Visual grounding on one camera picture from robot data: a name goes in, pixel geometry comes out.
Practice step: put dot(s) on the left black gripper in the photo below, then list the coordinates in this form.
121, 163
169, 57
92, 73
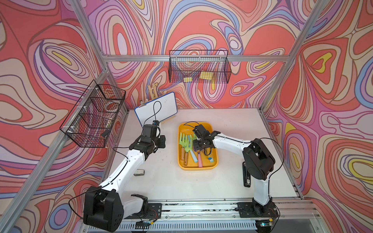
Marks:
161, 139

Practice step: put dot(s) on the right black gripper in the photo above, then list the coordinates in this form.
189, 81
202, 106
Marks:
195, 146

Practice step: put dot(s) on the light green fork wooden handle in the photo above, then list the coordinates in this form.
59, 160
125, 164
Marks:
183, 143

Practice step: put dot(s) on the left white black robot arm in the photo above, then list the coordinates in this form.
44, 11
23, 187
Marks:
104, 206

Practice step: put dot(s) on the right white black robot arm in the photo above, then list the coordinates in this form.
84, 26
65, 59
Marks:
258, 160

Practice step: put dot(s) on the yellow plastic storage tray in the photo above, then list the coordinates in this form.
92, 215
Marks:
188, 164

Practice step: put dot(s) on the blue framed whiteboard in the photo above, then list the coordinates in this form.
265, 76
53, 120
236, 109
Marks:
158, 109

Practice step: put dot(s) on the wooden easel stand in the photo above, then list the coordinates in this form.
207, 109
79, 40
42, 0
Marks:
154, 93

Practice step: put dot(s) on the black stapler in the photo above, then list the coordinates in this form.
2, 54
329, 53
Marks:
246, 176

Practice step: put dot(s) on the small yellow note in basket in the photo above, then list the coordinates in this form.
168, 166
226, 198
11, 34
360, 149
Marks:
187, 79

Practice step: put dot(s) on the yellow sponge in basket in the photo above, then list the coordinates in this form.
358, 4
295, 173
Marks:
206, 75

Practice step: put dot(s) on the green circuit board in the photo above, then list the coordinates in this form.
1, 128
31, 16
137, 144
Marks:
143, 224

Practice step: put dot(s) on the purple fork pink handle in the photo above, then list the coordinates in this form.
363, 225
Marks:
200, 163

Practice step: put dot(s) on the black wire basket left wall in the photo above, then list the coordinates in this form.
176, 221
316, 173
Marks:
97, 111

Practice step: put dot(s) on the black wire basket wall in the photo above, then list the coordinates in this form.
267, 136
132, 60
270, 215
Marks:
190, 63
97, 111

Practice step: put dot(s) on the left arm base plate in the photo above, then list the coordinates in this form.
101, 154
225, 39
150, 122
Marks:
154, 211

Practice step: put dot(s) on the black wire basket back wall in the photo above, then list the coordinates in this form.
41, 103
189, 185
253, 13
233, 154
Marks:
190, 63

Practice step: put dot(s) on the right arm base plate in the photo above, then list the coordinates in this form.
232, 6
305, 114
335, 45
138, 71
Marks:
252, 210

